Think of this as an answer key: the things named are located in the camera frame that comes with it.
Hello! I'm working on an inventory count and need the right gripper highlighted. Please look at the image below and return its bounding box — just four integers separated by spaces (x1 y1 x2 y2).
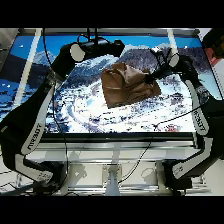
145 68 168 84

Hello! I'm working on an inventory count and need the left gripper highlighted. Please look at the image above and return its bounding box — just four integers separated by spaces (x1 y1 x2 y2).
99 39 126 57

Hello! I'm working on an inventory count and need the brown garment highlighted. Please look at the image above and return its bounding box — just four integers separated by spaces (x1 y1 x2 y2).
100 62 162 110

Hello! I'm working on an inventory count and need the red garment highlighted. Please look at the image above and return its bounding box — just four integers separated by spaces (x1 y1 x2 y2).
205 46 224 81

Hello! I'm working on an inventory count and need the black garment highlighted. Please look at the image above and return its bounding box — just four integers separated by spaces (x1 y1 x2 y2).
201 28 224 58

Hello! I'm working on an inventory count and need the silver frame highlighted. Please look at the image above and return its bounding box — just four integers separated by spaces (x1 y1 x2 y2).
0 132 224 197

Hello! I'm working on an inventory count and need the black cable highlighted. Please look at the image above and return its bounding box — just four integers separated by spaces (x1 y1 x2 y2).
41 28 70 189
117 99 209 184

